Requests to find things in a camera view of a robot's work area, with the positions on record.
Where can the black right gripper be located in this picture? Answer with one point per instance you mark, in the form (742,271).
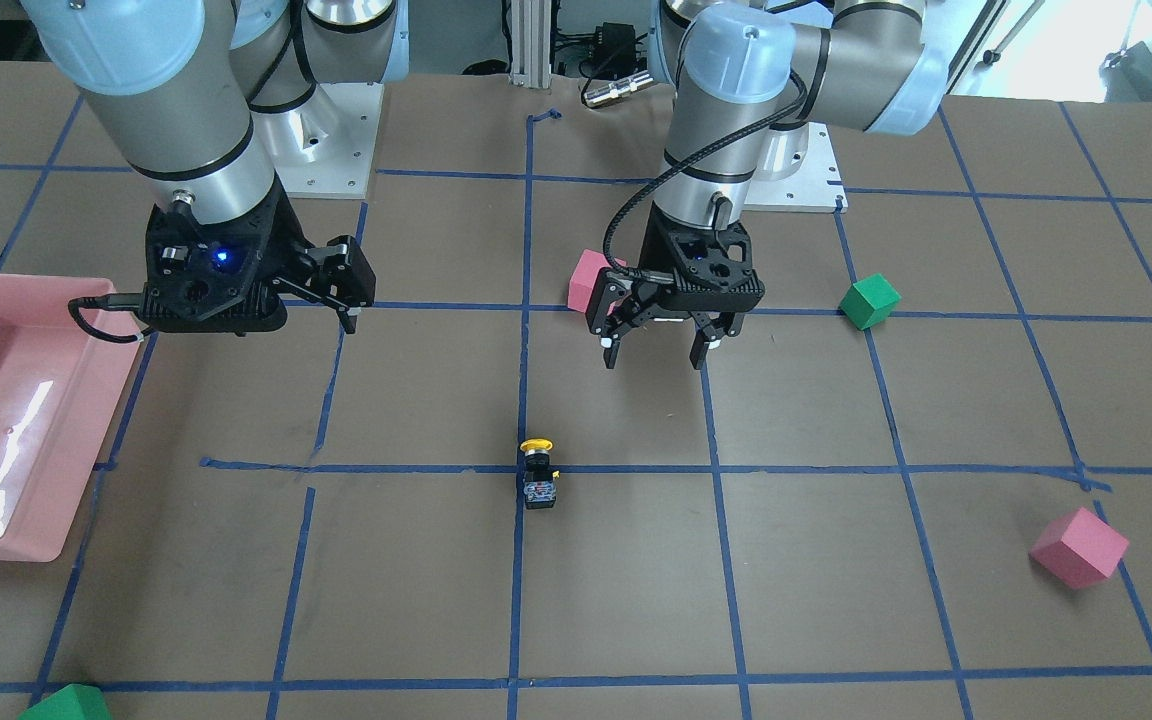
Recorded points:
(288,236)

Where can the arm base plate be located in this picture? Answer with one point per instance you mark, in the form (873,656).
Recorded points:
(797,171)
(324,149)

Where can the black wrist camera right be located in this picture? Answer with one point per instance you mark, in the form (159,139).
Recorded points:
(215,278)

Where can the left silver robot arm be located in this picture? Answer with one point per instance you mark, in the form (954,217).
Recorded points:
(739,70)

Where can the green foam cube near tray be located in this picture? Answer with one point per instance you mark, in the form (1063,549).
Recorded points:
(72,702)

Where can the pink plastic tray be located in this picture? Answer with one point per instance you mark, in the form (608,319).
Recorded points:
(59,389)

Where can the pink foam cube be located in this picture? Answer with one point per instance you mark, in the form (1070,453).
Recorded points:
(1080,549)
(583,279)

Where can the aluminium frame post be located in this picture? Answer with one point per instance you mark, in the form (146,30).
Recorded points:
(530,25)

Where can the pink foam cube far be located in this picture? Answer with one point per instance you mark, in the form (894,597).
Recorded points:
(583,279)

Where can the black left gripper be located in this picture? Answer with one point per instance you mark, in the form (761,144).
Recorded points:
(653,246)

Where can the green foam cube near base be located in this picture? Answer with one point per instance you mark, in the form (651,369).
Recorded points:
(869,301)

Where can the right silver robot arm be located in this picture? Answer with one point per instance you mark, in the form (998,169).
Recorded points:
(228,109)

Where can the yellow push button switch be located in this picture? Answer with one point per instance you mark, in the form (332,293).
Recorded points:
(540,478)

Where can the pink foam cube centre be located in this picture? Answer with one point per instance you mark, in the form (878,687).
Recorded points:
(1080,549)

